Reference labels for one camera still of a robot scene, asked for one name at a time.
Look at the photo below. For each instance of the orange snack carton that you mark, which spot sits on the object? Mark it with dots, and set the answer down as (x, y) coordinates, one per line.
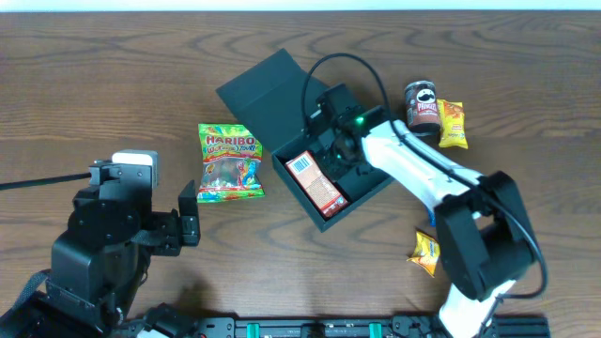
(322, 193)

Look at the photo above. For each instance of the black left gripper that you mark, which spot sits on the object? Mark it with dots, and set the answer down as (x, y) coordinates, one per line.
(189, 224)

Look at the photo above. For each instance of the brown Pringles can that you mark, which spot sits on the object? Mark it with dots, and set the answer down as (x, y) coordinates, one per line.
(422, 108)

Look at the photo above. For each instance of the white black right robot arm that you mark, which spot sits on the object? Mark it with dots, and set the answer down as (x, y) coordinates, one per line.
(485, 235)

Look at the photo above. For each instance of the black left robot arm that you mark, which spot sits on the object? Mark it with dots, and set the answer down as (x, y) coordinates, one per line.
(99, 262)

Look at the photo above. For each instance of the blue cookie packet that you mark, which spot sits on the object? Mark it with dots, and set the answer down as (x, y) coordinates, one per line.
(431, 217)

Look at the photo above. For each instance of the black gift box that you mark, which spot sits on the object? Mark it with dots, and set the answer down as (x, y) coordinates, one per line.
(266, 100)

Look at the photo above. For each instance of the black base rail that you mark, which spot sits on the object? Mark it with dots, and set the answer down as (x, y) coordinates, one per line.
(399, 326)

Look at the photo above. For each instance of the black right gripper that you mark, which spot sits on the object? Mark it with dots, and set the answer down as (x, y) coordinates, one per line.
(329, 154)

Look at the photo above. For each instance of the Haribo gummy worms bag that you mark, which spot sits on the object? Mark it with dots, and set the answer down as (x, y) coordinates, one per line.
(231, 159)

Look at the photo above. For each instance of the yellow snack packet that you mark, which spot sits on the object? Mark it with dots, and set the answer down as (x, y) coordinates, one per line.
(426, 253)
(452, 118)

